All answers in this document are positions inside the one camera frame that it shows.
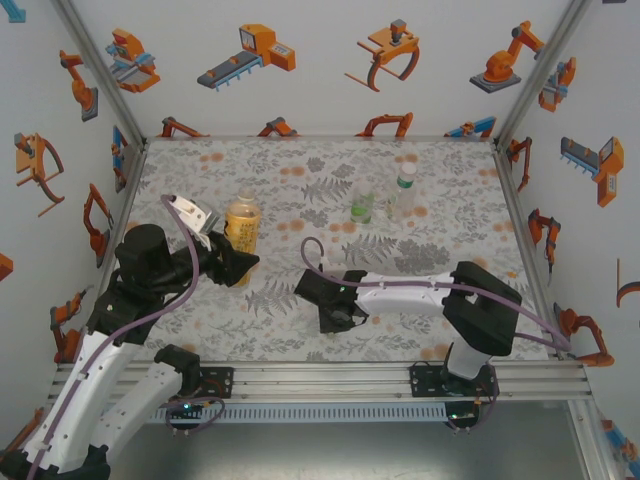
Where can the yellow labelled plastic bottle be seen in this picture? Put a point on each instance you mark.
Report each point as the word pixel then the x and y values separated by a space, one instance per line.
pixel 242 225

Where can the small clear bottle green label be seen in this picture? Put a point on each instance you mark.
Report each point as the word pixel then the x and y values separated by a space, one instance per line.
pixel 361 212

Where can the clear bottle green white label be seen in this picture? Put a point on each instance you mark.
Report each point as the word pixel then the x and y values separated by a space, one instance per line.
pixel 400 205

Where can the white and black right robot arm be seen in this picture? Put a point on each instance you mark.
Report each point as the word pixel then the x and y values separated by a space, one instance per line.
pixel 400 295

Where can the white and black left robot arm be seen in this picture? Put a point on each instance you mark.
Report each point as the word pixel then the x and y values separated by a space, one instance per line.
pixel 130 410

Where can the grey metal sheet panel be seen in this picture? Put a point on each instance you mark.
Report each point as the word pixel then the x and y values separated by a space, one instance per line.
pixel 320 450

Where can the small controller board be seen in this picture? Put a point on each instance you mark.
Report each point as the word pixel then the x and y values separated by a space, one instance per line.
pixel 185 410
pixel 462 416

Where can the long aluminium base rail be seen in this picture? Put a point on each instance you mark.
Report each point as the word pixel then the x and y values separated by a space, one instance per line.
pixel 325 382

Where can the aluminium side rail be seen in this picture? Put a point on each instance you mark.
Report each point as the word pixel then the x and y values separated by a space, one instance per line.
pixel 129 190
pixel 524 225

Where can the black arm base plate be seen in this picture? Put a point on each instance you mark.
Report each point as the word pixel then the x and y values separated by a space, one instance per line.
pixel 420 382
pixel 225 382

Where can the aluminium back rail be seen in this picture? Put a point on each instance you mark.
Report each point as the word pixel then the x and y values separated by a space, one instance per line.
pixel 320 138

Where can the aluminium frame post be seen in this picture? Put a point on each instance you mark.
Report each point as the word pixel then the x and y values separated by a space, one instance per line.
pixel 538 75
pixel 104 75

